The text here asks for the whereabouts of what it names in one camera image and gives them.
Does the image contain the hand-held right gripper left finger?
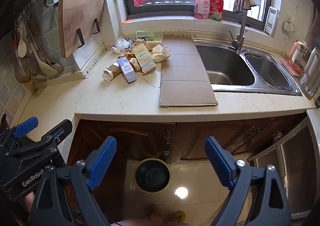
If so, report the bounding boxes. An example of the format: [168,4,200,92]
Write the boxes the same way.
[30,136,118,226]

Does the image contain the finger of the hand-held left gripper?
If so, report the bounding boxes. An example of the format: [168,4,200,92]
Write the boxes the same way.
[6,119,73,159]
[0,117,39,148]

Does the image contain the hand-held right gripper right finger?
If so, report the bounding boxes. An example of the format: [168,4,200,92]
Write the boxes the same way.
[204,136,292,226]

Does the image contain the round trash bin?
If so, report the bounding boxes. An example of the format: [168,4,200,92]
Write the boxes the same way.
[134,158,172,193]

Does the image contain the person's left hand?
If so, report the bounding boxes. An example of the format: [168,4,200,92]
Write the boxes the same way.
[23,192,36,214]

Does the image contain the brown wooden cabinet doors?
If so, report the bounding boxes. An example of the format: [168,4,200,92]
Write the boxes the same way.
[179,115,308,162]

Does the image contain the dark wooden cabinet door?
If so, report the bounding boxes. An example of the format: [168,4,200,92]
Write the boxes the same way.
[67,120,176,166]

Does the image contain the metal skimmer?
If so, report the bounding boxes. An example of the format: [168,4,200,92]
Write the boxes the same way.
[14,57,32,84]

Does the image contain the stainless steel appliance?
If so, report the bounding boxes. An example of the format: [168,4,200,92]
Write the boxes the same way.
[250,108,320,219]

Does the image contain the brown paper cup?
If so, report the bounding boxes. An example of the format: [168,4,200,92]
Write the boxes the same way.
[102,62,121,81]

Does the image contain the white rice paddle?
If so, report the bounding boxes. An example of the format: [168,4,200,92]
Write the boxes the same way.
[17,22,27,58]

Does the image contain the flat cardboard sheet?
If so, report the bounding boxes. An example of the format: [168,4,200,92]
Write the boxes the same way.
[158,36,218,107]

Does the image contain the stainless steel double sink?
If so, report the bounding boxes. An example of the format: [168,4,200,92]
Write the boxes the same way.
[194,39,303,96]

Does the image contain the ochre snack bag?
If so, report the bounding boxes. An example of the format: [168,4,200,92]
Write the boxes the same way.
[124,51,143,71]

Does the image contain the clear plastic bag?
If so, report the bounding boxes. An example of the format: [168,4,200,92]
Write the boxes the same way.
[115,38,133,50]

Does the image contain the cream paper packet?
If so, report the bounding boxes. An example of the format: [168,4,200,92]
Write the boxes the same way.
[132,42,157,73]

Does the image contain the wooden cutting board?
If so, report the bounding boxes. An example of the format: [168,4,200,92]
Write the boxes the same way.
[58,0,106,58]

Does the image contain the pink mat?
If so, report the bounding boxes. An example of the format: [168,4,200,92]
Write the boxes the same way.
[279,58,303,77]

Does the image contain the crumpled tissue paper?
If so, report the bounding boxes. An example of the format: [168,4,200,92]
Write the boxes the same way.
[152,44,172,63]

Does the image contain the green pack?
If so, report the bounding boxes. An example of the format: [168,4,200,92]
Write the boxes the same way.
[136,30,155,41]

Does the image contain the pink glass kettle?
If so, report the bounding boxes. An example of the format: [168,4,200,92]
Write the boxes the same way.
[287,41,310,71]

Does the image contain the steel faucet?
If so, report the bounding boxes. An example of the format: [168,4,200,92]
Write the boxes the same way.
[229,0,250,50]

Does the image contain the white plastic grater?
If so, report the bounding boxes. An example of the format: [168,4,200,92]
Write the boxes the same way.
[264,6,279,36]

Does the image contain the red spray bottle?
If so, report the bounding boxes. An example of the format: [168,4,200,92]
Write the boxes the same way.
[209,0,224,22]

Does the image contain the pink soap refill pouch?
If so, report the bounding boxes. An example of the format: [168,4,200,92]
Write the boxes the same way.
[194,0,210,19]

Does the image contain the wire rack in sink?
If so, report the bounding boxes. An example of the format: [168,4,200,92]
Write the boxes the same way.
[244,53,293,90]

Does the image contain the wall outlet with plug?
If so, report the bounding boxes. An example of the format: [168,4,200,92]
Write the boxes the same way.
[282,13,296,35]

